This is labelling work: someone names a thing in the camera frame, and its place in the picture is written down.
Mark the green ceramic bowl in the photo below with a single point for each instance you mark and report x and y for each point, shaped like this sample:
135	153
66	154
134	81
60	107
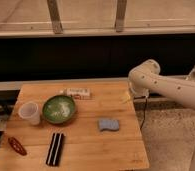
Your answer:
59	109

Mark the clear plastic cup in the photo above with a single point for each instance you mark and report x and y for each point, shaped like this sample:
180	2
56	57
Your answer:
30	111

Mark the blue sponge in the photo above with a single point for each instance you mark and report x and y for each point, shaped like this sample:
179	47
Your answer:
108	124

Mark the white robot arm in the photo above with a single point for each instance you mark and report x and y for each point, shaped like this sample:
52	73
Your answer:
146	77

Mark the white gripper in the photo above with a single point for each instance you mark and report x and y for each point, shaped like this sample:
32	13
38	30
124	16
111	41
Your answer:
127	96

